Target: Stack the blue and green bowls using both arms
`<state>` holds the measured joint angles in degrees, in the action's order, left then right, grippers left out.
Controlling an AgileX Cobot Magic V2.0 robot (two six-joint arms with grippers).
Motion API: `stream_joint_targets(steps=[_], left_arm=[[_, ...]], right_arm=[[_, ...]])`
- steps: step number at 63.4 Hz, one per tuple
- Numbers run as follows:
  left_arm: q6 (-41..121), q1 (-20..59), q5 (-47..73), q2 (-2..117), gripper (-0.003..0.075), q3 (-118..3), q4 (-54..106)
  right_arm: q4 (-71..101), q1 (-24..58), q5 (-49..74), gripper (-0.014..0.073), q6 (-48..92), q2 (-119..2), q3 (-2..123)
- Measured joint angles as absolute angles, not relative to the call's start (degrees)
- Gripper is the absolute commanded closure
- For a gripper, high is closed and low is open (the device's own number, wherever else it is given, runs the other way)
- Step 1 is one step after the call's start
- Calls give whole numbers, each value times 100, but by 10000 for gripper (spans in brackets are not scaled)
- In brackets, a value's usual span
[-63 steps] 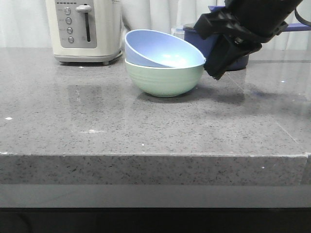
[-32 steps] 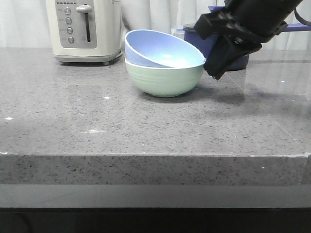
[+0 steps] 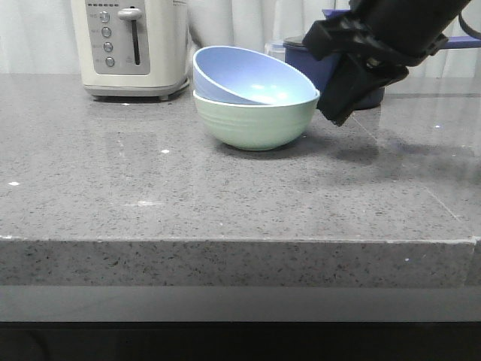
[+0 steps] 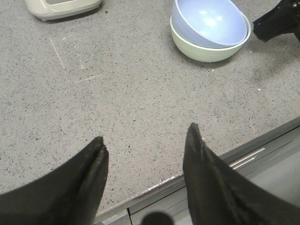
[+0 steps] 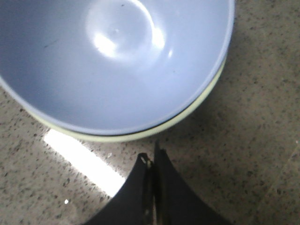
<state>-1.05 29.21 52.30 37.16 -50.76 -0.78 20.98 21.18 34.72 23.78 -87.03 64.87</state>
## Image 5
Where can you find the light green bowl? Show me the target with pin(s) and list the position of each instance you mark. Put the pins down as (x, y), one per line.
(141, 134)

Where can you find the light blue bowl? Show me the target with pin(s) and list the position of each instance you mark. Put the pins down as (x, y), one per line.
(111, 67)

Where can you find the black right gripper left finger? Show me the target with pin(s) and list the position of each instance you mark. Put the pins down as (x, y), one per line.
(133, 203)

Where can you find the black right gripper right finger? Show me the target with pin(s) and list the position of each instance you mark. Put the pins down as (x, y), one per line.
(176, 203)

